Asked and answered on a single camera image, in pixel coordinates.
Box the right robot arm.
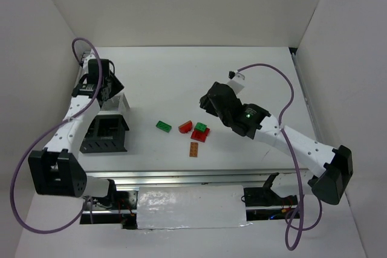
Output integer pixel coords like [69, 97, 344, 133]
[200, 82, 353, 205]

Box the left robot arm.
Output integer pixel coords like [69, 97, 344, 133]
[28, 56, 129, 208]

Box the green square lego brick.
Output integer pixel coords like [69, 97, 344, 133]
[194, 122, 207, 132]

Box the white slatted container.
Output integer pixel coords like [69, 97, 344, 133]
[99, 93, 130, 115]

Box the red curved lego brick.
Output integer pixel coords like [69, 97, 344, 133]
[178, 120, 193, 134]

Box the black slatted container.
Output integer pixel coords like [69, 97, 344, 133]
[80, 114, 129, 154]

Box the orange flat lego plate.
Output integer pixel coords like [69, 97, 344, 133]
[189, 142, 199, 158]

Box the silver tape sheet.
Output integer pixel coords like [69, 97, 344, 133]
[137, 185, 248, 230]

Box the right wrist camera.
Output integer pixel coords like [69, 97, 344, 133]
[227, 70, 245, 95]

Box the aluminium frame rail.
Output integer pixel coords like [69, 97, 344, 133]
[81, 169, 336, 188]

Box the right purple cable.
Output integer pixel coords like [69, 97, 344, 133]
[237, 63, 323, 251]

